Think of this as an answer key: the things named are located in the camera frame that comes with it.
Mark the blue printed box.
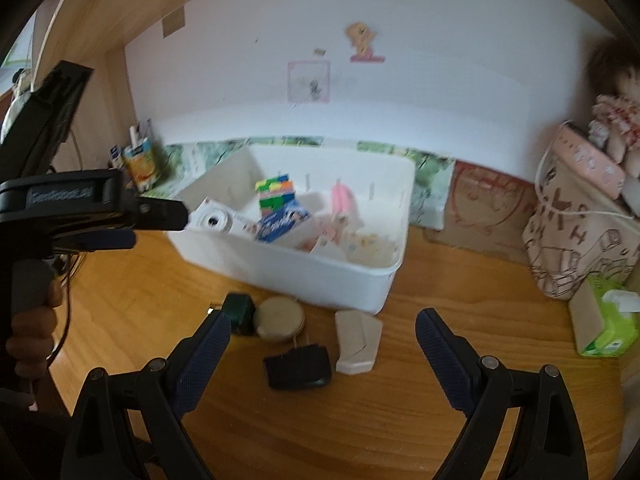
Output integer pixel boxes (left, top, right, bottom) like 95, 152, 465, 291
254, 200, 313, 246

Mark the dark green box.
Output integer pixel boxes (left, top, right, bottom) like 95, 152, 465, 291
221, 292, 256, 337

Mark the pink plastic item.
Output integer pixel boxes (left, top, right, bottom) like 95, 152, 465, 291
330, 183, 357, 221

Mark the green tissue pack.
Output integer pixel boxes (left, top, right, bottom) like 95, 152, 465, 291
568, 274, 640, 358

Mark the white pink paper card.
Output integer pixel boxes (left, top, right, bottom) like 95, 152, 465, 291
300, 215, 351, 256

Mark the yellow pony wall sticker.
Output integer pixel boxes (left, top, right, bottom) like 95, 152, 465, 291
345, 21, 386, 64

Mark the black cable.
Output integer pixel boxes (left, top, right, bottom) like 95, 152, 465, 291
47, 125, 86, 361

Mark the white cord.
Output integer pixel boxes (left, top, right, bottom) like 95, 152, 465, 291
534, 120, 636, 221

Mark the brown cartoon cardboard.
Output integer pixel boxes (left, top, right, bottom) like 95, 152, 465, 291
442, 160, 541, 261

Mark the pink patterned case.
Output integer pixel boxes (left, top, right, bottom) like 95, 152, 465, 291
550, 122, 628, 201

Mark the white plastic storage bin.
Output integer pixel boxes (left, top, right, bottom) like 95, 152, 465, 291
166, 144, 417, 315

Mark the white instant camera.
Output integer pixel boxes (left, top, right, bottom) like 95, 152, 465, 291
187, 199, 253, 236

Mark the green leaf printed paper strip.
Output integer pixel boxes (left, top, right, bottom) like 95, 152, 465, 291
145, 135, 456, 231

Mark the black pouch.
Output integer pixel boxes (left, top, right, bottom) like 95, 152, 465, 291
263, 342, 333, 391

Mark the brown haired doll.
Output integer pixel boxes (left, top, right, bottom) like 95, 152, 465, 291
585, 40, 640, 178

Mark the colourful block stack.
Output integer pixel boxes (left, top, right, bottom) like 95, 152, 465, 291
255, 172, 296, 218

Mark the person's left hand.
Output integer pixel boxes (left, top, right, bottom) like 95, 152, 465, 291
5, 282, 64, 381

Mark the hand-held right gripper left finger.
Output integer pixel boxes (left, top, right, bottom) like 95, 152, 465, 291
60, 308, 233, 480

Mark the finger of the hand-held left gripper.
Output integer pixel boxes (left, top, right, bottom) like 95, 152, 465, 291
132, 197, 190, 232

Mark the pink framed wall drawing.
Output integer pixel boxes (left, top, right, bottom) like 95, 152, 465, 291
287, 59, 332, 106

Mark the white angular box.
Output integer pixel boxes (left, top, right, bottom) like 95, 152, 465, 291
334, 310, 385, 376

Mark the floral printed pouch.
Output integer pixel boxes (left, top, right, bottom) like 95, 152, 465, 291
346, 230, 398, 267

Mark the brown tape patch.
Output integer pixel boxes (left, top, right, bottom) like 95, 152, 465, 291
162, 5, 187, 38

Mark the orange juice carton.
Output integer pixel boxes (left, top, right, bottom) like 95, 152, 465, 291
122, 137, 163, 186

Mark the round cream tin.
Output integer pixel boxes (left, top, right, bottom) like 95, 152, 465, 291
253, 296, 306, 345

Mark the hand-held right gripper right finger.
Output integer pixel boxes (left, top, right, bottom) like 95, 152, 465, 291
415, 308, 588, 480

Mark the beige letter print tote bag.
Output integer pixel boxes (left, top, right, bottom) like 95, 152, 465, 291
522, 152, 640, 302

